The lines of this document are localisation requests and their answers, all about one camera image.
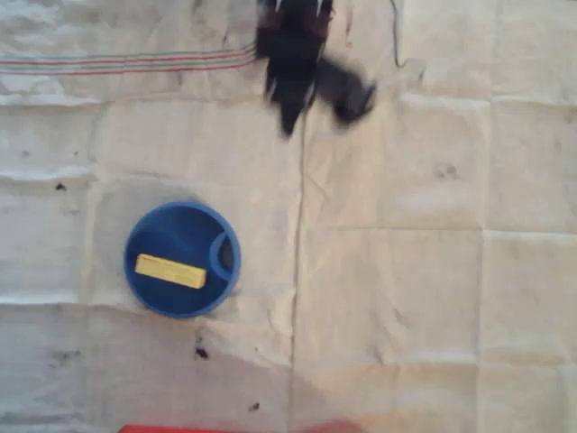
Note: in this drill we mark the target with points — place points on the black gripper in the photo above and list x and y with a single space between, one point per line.
285 92

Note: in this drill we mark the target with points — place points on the yellow rectangular block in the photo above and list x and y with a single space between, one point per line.
171 270

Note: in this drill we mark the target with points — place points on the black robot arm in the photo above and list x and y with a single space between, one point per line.
293 22

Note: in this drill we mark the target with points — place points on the blue plastic bowl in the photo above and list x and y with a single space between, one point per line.
180 225

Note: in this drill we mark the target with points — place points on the white creased cloth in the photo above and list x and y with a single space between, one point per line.
405 279

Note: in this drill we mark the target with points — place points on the red flat object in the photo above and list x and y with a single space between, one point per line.
203 429

